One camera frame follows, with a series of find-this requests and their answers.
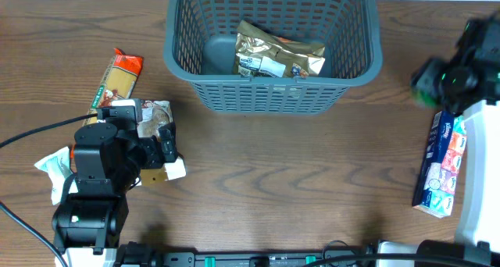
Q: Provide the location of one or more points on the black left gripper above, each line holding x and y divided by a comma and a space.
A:
154, 157

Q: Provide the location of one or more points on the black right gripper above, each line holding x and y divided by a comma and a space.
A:
423, 84

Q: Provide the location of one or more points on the blue tissue pack box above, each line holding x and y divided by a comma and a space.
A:
436, 185

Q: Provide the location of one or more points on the gold foil coffee bag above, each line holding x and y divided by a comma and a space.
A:
259, 54

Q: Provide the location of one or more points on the green lid glass jar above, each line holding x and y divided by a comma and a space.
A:
423, 99

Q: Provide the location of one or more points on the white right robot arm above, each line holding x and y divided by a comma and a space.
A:
477, 235

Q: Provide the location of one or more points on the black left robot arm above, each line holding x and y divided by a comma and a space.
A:
109, 158

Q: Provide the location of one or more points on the brown white snack bag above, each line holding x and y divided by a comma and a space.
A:
154, 115

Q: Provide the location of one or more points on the spaghetti pasta packet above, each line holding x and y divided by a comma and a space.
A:
118, 80

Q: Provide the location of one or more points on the grey plastic basket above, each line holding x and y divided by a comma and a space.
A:
201, 35

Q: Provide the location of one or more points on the white crumpled packet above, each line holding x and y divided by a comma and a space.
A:
57, 166

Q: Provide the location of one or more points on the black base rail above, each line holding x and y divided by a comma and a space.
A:
142, 255

